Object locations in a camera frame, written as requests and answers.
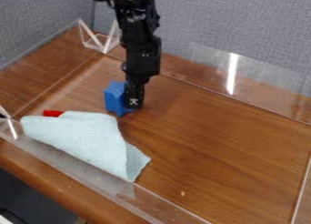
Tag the blue star foam block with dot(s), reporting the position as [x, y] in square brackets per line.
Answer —
[113, 99]

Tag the red block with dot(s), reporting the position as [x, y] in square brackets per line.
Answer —
[52, 113]

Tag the light blue cloth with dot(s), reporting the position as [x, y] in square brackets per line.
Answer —
[88, 136]

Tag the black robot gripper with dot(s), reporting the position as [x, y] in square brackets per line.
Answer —
[137, 19]

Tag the clear acrylic left bracket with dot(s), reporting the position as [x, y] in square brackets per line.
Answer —
[5, 117]

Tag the clear acrylic corner bracket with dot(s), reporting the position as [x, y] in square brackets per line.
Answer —
[101, 43]

